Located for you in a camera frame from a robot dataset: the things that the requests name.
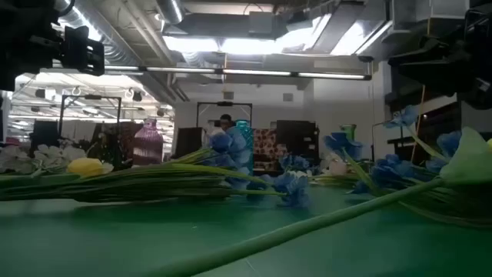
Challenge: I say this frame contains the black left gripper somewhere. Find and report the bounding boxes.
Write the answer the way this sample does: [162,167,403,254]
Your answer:
[21,0,105,90]

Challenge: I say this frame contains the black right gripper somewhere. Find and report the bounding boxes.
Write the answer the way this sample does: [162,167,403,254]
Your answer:
[387,3,492,111]

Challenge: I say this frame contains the purple ribbed glass vase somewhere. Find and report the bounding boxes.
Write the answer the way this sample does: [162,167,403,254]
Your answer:
[132,118,165,167]

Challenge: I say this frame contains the yellow artificial tulip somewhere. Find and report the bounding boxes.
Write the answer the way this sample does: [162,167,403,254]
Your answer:
[0,156,115,189]

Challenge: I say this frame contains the blue artificial flower bunch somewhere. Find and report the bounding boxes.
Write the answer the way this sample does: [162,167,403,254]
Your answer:
[0,126,311,211]
[321,105,492,231]
[278,153,322,176]

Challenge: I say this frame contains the teal textured glass vase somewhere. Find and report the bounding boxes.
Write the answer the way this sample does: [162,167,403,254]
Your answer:
[234,118,255,176]

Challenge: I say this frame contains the pale green foreground flower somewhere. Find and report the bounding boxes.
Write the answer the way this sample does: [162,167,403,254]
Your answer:
[141,126,492,277]

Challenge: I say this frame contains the green glass vase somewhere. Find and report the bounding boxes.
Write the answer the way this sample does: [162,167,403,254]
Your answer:
[340,124,357,142]

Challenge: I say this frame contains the bright ceiling light panel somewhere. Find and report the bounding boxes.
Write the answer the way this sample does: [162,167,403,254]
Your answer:
[163,36,288,55]

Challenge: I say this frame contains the dark upright panel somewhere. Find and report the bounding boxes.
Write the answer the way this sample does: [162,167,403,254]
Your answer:
[175,126,204,159]

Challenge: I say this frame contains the person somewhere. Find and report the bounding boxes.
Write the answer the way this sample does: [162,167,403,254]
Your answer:
[214,114,235,134]

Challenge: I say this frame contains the black cabinet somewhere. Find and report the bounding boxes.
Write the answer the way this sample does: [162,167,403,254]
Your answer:
[276,119,320,165]

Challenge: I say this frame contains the long tube light fixture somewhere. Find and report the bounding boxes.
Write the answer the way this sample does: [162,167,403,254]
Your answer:
[103,65,372,82]

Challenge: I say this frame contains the green table mat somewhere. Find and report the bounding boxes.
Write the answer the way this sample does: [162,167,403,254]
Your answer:
[0,171,492,277]

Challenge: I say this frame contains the floral patterned screen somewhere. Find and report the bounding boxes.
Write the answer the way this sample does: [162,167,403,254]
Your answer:
[253,128,288,171]

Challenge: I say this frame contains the black gantry frame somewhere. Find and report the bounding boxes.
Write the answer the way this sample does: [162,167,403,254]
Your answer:
[196,102,254,128]
[59,94,123,166]

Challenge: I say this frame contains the thin yellow cable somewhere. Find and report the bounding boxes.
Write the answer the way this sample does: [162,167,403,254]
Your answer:
[409,84,427,162]

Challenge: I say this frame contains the round silver air duct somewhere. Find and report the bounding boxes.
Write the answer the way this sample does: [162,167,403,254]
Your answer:
[155,0,185,25]

